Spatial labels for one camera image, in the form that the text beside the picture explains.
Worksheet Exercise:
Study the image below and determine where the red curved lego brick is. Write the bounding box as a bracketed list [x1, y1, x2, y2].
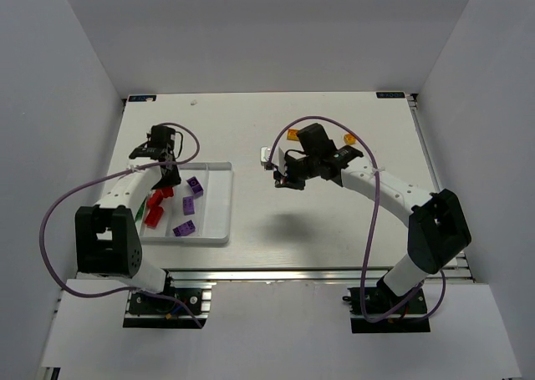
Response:
[146, 190, 164, 209]

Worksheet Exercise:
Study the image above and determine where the purple paw print lego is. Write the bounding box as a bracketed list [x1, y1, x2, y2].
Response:
[186, 176, 204, 198]

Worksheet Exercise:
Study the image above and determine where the orange 2x3 lego brick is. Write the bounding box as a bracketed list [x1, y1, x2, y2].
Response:
[287, 129, 298, 141]

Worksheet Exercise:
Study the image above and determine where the red 2x4 lego brick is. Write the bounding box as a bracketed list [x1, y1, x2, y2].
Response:
[144, 205, 164, 229]

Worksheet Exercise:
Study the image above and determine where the small orange lego brick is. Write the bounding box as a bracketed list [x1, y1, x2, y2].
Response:
[343, 134, 356, 145]

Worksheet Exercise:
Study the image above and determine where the red rounded lego piece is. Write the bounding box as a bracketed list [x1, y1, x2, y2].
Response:
[160, 186, 174, 198]

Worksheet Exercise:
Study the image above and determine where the purple lego brick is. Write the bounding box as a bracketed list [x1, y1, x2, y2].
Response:
[182, 196, 196, 215]

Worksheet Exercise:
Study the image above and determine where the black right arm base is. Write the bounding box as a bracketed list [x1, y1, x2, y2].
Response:
[342, 287, 431, 334]

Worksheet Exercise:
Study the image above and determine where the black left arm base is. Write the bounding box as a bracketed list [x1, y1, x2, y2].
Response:
[123, 286, 211, 330]

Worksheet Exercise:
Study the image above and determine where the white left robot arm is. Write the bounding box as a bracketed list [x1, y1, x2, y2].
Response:
[74, 125, 181, 294]

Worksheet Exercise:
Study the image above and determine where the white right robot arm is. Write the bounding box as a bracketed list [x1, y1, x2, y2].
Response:
[261, 123, 471, 300]

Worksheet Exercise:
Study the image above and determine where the white divided sorting tray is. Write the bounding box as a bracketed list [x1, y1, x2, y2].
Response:
[137, 162, 233, 245]

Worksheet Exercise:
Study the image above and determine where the green lego pile in tray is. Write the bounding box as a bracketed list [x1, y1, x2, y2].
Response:
[135, 200, 146, 221]

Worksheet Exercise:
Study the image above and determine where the blue left table label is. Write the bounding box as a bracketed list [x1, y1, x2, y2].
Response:
[127, 94, 156, 103]

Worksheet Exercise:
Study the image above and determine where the blue table label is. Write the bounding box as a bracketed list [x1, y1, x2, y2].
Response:
[127, 94, 156, 103]
[375, 91, 405, 99]

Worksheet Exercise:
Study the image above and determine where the blue right table label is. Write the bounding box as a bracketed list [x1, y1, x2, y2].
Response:
[375, 91, 405, 99]

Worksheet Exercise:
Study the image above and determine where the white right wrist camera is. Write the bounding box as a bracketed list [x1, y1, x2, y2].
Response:
[260, 147, 286, 176]

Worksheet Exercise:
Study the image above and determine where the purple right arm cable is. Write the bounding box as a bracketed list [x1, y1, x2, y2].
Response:
[267, 115, 447, 323]

